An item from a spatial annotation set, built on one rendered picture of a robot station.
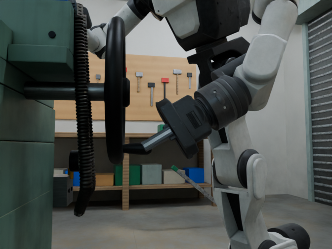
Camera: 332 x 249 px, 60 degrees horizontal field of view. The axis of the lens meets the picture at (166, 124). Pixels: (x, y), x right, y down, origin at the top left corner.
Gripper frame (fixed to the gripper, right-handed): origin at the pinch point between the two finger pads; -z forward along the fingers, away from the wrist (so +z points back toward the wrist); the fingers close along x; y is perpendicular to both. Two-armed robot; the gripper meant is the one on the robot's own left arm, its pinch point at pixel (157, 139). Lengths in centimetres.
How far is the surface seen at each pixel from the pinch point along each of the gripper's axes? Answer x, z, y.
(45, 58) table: 19.9, -9.9, 8.9
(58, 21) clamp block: 25.7, -5.1, 7.9
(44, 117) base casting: 19.9, -19.1, -12.7
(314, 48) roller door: 43, 259, -279
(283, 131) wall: -30, 202, -363
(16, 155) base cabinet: 10.0, -23.3, 1.7
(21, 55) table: 22.1, -12.9, 9.3
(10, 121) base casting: 14.4, -20.4, 5.6
